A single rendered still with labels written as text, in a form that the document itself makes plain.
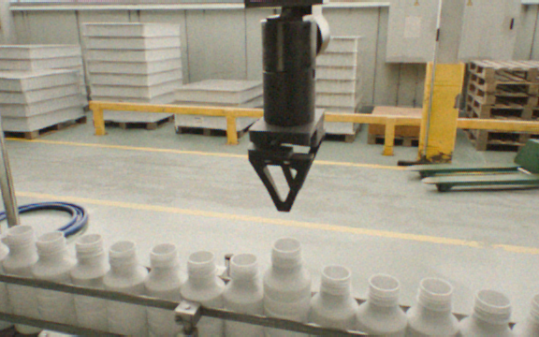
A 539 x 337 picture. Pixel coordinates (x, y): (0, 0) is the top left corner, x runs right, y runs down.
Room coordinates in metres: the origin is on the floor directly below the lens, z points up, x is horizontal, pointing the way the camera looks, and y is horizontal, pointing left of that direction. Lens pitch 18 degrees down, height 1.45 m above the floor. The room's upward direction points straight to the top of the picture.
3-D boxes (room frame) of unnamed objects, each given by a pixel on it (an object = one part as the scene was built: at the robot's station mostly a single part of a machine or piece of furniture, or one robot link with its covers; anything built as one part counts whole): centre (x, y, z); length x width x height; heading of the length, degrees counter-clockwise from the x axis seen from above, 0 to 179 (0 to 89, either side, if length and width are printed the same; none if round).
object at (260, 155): (0.47, -0.02, 1.30); 0.07 x 0.07 x 0.09; 75
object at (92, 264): (0.57, 0.26, 1.08); 0.06 x 0.06 x 0.17
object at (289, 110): (0.48, -0.02, 1.37); 0.10 x 0.07 x 0.07; 165
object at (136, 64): (7.13, 2.14, 0.76); 1.25 x 1.03 x 1.52; 167
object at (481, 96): (5.74, -3.15, 0.51); 1.26 x 1.08 x 1.02; 165
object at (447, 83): (4.77, -1.82, 0.55); 0.40 x 0.34 x 1.10; 75
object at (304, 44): (0.48, -0.02, 1.43); 0.07 x 0.06 x 0.07; 164
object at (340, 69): (6.37, -0.75, 0.67); 1.24 x 1.03 x 1.35; 163
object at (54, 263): (0.57, 0.32, 1.08); 0.06 x 0.06 x 0.17
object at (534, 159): (4.12, -2.10, 0.58); 1.45 x 0.54 x 1.16; 95
